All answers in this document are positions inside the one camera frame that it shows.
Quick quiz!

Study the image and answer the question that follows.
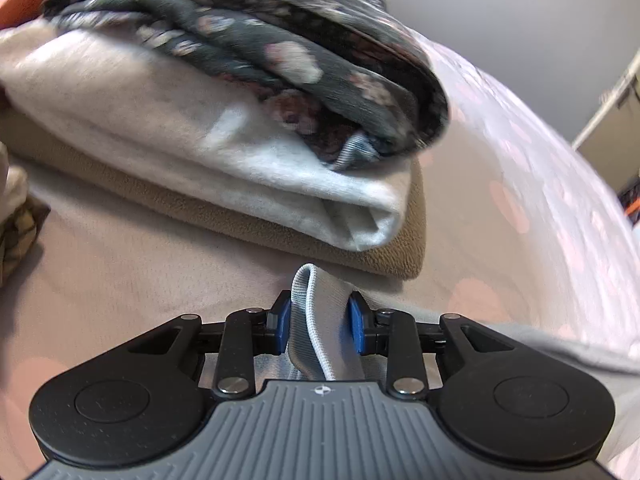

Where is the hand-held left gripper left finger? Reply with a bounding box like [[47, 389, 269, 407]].
[[127, 291, 293, 401]]

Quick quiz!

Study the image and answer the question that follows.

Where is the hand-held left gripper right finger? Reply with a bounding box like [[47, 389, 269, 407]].
[[347, 291, 517, 401]]

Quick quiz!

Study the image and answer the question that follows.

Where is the light grey knit garment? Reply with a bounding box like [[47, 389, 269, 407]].
[[272, 262, 640, 463]]

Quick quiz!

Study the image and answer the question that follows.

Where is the folded tan fleece garment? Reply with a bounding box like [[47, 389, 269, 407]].
[[0, 110, 427, 282]]

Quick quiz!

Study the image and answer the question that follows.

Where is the folded white garment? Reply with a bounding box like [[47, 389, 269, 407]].
[[0, 25, 413, 253]]

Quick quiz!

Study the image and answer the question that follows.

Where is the pink polka dot blanket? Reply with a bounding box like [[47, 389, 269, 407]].
[[0, 35, 640, 480]]

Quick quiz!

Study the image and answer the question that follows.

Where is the brown patterned cloth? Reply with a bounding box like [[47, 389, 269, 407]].
[[0, 194, 52, 288]]

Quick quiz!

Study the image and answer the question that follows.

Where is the folded dark floral garment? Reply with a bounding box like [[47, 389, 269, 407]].
[[42, 0, 450, 171]]

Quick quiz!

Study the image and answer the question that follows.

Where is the white door frame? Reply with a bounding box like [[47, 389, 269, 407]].
[[572, 50, 640, 163]]

